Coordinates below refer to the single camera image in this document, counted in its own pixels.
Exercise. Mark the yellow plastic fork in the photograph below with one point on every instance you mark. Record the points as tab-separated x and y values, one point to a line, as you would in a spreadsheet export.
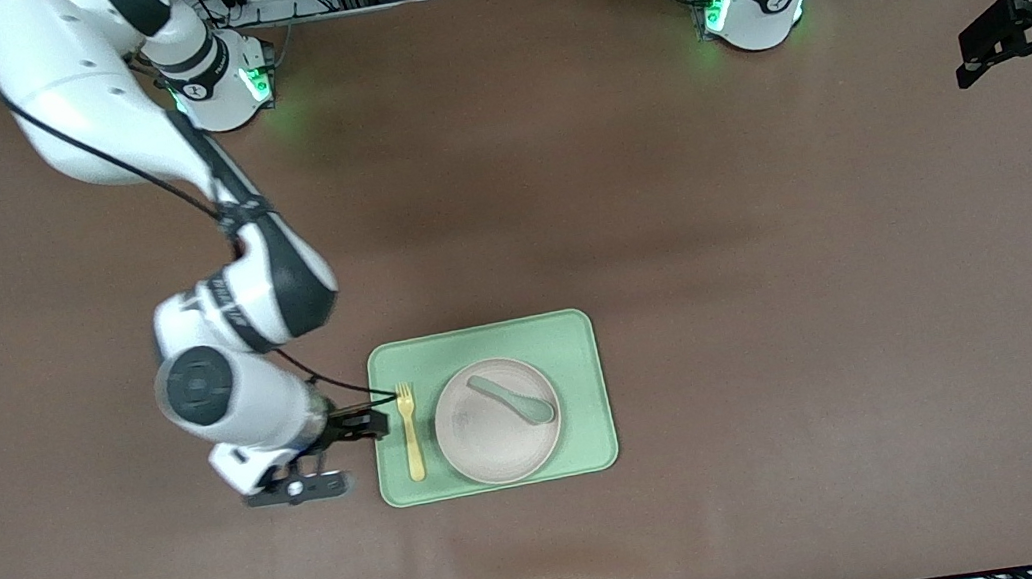
413	445

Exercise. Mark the beige round plate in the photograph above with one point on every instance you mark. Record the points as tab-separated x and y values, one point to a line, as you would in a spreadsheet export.
497	444

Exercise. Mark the grey-green plastic spoon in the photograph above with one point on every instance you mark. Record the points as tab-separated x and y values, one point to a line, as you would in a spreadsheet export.
538	410

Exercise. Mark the light green rectangular tray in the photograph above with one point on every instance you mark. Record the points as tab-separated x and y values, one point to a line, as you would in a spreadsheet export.
582	401

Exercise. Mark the brown table cover mat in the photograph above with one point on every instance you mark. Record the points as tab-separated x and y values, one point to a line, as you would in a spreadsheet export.
687	356

